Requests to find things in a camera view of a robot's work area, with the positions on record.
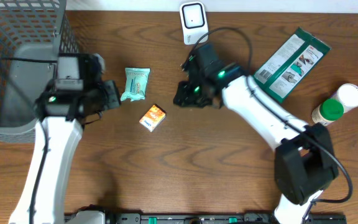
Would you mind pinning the green lid Knorr jar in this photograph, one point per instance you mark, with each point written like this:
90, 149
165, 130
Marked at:
327, 112

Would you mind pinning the grey plastic mesh basket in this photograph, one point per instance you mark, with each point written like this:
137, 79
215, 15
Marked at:
32, 35

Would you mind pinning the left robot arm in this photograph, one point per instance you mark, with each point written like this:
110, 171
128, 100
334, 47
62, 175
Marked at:
58, 131

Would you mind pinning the green 3M pouch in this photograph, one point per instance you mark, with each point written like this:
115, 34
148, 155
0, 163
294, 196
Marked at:
291, 63

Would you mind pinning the white jar blue label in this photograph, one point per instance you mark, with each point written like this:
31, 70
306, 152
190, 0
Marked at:
347, 95

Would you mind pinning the white barcode scanner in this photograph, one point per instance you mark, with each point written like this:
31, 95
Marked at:
193, 21

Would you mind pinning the teal white wipes packet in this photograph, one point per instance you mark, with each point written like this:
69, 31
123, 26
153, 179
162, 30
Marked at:
136, 83

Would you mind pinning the small orange box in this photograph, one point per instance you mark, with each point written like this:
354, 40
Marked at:
153, 117

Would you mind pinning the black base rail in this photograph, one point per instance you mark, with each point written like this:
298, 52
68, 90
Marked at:
136, 218

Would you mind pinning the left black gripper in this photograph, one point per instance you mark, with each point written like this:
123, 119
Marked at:
109, 89

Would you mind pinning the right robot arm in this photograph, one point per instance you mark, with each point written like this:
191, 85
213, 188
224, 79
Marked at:
304, 164

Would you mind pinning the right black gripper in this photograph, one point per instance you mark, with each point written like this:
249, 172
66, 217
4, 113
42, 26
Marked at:
188, 96

